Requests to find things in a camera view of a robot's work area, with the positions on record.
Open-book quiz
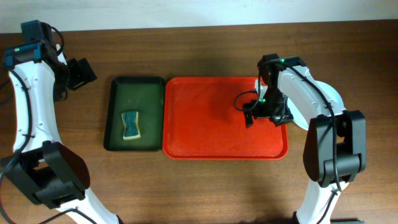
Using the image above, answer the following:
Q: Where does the light blue plate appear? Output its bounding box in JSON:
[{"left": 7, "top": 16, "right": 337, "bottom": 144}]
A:
[{"left": 287, "top": 80, "right": 344, "bottom": 131}]

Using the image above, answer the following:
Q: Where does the green yellow sponge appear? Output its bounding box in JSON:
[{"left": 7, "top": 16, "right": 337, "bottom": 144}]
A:
[{"left": 121, "top": 111, "right": 141, "bottom": 141}]

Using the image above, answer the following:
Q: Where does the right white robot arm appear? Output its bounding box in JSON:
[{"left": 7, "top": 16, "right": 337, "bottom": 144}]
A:
[{"left": 240, "top": 54, "right": 367, "bottom": 223}]

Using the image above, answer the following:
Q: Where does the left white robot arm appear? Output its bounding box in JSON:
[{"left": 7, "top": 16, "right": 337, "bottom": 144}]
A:
[{"left": 1, "top": 20, "right": 121, "bottom": 223}]

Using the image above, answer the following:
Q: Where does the red tray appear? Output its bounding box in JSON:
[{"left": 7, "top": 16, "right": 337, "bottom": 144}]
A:
[{"left": 162, "top": 77, "right": 289, "bottom": 161}]

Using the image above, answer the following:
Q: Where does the dark green tray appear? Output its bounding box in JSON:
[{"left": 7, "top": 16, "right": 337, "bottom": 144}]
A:
[{"left": 103, "top": 77, "right": 165, "bottom": 152}]

